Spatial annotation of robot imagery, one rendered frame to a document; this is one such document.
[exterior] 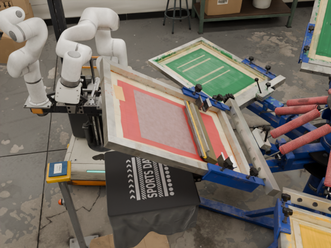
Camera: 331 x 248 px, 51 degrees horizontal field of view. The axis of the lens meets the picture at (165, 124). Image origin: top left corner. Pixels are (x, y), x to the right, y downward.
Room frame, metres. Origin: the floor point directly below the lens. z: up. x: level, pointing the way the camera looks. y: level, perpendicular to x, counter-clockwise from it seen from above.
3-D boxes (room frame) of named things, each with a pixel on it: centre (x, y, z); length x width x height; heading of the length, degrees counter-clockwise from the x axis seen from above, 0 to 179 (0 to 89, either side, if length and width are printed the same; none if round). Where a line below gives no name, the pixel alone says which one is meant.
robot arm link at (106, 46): (1.61, 0.31, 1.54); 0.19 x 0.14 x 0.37; 85
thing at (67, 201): (1.24, 0.60, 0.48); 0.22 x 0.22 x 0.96; 10
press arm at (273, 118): (1.88, -0.61, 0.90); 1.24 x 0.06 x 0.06; 40
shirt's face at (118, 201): (1.21, 0.08, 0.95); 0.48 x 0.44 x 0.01; 100
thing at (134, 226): (1.01, 0.04, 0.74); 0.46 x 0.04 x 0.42; 100
